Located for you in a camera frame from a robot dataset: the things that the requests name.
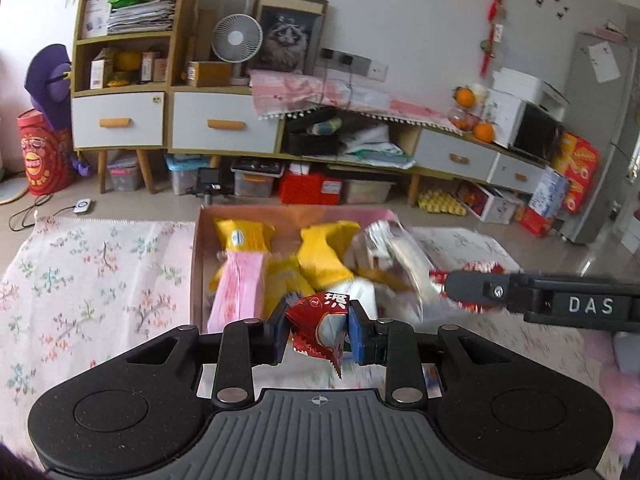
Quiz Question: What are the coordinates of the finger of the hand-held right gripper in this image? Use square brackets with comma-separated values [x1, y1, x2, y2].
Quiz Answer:
[442, 269, 531, 314]

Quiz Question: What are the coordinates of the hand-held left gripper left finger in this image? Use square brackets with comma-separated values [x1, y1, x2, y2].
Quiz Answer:
[122, 302, 292, 407]

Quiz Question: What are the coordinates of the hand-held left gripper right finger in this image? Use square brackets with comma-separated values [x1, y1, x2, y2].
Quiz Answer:
[347, 300, 506, 407]

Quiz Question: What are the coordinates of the dark red snack packet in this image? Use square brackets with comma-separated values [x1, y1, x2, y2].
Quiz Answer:
[430, 260, 508, 313]

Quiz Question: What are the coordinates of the white grey printed snack packet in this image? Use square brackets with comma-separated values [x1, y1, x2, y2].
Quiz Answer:
[345, 277, 386, 318]

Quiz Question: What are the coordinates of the red snack packet white print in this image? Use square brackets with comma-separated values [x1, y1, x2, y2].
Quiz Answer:
[284, 291, 353, 376]

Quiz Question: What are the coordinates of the gold snack packet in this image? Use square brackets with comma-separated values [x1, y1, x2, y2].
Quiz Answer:
[265, 256, 316, 316]

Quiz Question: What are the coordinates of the pink snack packet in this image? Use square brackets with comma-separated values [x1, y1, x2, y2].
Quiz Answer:
[206, 249, 269, 335]

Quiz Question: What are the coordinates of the long clear snack packet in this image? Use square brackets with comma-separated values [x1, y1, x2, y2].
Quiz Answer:
[372, 220, 441, 321]

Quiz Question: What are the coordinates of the large yellow snack packet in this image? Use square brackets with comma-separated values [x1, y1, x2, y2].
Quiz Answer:
[297, 221, 361, 286]

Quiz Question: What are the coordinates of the white packet orange print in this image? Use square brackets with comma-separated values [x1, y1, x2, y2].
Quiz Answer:
[422, 364, 445, 397]

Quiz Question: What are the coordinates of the yellow snack packet blue logo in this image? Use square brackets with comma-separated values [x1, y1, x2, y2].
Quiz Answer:
[212, 217, 277, 293]

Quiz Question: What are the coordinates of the pink cardboard box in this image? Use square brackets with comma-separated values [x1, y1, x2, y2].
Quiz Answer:
[190, 204, 416, 336]

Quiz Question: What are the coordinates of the person's right forearm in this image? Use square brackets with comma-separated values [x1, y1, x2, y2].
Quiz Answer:
[582, 330, 640, 456]

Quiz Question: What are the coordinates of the white printed crate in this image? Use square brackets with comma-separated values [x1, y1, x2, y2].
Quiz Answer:
[456, 180, 523, 225]

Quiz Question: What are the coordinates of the red gift box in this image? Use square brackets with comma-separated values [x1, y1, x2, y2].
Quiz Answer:
[517, 205, 556, 238]

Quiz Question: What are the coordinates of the yellow egg tray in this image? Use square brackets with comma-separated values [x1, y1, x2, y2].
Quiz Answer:
[417, 189, 468, 216]

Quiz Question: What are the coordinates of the blue white carton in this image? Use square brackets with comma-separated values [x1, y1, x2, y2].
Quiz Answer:
[527, 165, 571, 218]

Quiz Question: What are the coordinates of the red yellow carton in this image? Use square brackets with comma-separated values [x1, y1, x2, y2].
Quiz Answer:
[555, 131, 601, 216]

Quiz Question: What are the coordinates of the red cardboard box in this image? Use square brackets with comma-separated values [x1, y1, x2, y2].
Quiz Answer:
[277, 170, 343, 206]

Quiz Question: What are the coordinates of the storage bin dark lid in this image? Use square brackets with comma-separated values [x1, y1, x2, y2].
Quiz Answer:
[230, 157, 286, 198]

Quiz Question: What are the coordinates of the long wooden cabinet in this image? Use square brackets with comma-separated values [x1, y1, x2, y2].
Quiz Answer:
[166, 82, 551, 206]

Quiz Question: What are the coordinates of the white microwave oven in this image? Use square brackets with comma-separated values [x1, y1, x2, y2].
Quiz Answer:
[510, 102, 566, 163]

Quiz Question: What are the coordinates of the white printed box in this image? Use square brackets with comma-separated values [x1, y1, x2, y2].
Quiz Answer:
[481, 89, 526, 148]

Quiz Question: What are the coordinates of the grey refrigerator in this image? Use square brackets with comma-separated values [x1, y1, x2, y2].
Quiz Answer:
[557, 30, 640, 246]

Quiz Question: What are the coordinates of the floral cloth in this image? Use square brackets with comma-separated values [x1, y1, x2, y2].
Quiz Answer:
[0, 212, 601, 461]

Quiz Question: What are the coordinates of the blue storage bin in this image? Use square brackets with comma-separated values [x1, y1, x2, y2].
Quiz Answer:
[165, 154, 211, 196]

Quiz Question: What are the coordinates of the black bag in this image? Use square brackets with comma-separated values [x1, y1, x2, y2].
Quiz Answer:
[285, 107, 346, 157]

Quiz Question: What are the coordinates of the white cardboard box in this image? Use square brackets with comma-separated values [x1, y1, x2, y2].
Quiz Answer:
[492, 67, 571, 108]

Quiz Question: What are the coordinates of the small clear storage bin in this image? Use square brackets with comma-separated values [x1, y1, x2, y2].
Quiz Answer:
[107, 152, 143, 192]

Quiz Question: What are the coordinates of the white paper note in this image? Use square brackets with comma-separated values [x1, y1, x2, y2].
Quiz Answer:
[587, 40, 622, 85]

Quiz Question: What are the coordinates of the pink tasselled cloth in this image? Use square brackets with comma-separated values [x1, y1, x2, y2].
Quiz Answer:
[249, 69, 463, 136]

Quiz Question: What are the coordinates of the brown cardboard box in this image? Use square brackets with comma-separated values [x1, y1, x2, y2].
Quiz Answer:
[186, 61, 233, 87]

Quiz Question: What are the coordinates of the red gift bag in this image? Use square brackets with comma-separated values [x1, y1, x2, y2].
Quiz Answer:
[17, 110, 76, 197]

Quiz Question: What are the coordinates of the small white carton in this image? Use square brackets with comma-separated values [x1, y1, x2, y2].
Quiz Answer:
[140, 51, 168, 83]

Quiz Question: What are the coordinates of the framed cat picture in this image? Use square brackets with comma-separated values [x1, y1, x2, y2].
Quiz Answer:
[247, 0, 329, 75]

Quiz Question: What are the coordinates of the small white desk fan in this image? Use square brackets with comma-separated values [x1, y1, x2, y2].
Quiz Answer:
[211, 14, 263, 86]

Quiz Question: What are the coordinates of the round white disc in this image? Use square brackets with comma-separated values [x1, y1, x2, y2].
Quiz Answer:
[0, 180, 31, 205]

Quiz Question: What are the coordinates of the large white round fan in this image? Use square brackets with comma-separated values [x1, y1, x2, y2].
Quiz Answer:
[194, 0, 248, 61]

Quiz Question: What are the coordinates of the small white box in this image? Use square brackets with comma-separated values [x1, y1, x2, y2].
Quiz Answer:
[90, 59, 113, 90]

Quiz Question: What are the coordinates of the tall wooden shelf cabinet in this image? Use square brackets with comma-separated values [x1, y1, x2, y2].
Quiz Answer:
[70, 0, 198, 195]

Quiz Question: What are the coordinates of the purple plush toy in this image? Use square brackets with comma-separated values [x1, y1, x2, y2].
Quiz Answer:
[25, 44, 93, 176]

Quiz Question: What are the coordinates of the stack of papers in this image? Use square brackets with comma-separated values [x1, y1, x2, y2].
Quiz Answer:
[106, 2, 176, 36]

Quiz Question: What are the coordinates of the white appliance box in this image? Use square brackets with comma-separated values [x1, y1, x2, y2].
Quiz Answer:
[81, 0, 113, 38]

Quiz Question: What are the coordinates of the white drawer wooden handle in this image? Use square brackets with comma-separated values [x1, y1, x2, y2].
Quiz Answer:
[415, 130, 498, 183]
[71, 92, 166, 150]
[171, 91, 283, 155]
[487, 152, 546, 195]

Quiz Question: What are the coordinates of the black camera on handle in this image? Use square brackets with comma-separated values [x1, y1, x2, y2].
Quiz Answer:
[186, 167, 233, 206]

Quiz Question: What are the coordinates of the thin black floor cable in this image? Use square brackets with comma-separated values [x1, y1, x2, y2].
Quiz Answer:
[9, 192, 73, 231]

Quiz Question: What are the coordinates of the double white wall socket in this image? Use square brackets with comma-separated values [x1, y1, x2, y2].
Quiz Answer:
[337, 52, 371, 73]

